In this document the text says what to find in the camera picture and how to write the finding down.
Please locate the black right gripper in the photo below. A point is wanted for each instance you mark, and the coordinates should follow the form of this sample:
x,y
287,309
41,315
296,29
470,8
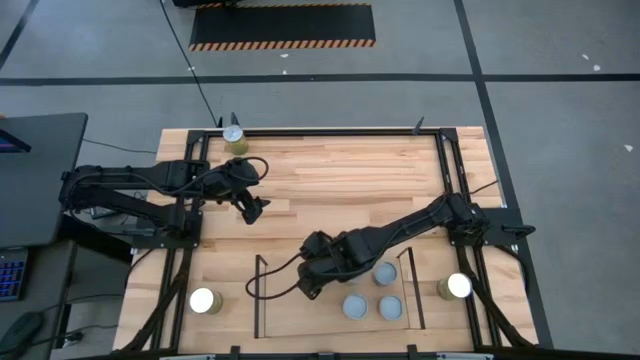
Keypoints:
x,y
327,262

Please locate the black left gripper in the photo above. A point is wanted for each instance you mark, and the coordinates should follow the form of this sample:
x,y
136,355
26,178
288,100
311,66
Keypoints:
x,y
232,177

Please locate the short blue grey can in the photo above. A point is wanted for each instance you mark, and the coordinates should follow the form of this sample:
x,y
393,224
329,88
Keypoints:
x,y
355,306
384,273

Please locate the tall olive green label can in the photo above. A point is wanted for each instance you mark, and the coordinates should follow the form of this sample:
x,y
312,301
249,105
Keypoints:
x,y
233,134

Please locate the short green label can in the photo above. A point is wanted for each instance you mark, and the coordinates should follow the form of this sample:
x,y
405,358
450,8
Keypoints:
x,y
390,307

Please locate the tall can bright lid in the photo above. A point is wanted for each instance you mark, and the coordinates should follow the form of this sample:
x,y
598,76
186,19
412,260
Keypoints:
x,y
459,285
201,300

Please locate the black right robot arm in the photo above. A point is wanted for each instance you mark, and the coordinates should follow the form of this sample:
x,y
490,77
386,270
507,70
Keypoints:
x,y
410,225

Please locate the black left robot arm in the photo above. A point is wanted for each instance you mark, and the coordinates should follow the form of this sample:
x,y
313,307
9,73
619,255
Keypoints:
x,y
125,177

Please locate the black clamp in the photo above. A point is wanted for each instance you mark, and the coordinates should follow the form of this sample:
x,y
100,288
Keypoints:
x,y
234,351
234,119
419,125
412,351

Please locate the black hazard striped floor mat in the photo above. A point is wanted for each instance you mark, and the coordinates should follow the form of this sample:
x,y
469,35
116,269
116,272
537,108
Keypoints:
x,y
280,22

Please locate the black equipment base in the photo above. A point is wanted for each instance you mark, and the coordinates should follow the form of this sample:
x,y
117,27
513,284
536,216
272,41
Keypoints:
x,y
190,2

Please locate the dark grey side table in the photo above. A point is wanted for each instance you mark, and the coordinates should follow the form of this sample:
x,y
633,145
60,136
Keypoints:
x,y
47,280

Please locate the blue lit laptop screen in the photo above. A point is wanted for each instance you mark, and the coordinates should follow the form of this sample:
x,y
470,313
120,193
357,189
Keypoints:
x,y
12,145

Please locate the backlit keyboard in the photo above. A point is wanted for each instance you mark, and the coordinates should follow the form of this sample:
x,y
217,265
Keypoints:
x,y
12,275

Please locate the black computer mouse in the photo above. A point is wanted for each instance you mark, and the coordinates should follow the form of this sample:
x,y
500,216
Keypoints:
x,y
22,330

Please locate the black aluminium table frame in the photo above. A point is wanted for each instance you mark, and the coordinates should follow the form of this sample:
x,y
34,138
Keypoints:
x,y
325,132

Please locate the silver bracket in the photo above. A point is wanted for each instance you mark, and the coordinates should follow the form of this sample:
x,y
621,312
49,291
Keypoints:
x,y
465,357

